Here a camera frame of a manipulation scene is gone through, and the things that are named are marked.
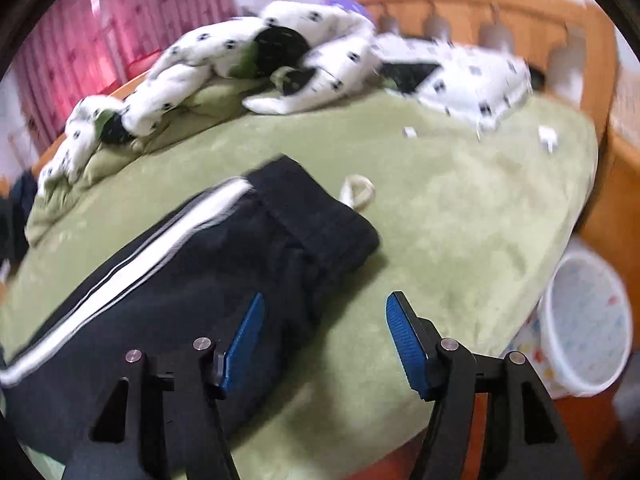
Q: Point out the white spotted pillow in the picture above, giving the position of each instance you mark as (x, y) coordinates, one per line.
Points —
(465, 75)

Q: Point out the small white item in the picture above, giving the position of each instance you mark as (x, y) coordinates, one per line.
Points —
(410, 133)

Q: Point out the white plastic wastebasket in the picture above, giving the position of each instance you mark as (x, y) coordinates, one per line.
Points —
(585, 320)

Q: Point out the white charger plug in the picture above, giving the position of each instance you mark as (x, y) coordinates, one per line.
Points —
(546, 139)

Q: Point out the pink patterned curtain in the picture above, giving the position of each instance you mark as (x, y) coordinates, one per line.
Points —
(100, 25)

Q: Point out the white spotted quilt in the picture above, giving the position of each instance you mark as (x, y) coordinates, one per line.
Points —
(200, 50)

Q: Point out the green fleece blanket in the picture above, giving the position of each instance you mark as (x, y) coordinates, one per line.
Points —
(450, 235)

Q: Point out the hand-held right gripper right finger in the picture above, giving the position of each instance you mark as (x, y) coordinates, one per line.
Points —
(402, 340)

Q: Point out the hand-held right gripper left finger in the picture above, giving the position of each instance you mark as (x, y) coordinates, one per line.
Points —
(245, 340)

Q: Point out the purple item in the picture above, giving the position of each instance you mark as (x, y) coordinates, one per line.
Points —
(350, 6)

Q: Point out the navy clothing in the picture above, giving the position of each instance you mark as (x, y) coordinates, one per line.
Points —
(22, 200)

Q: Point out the black pants with white stripes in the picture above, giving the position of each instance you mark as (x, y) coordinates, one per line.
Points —
(200, 270)

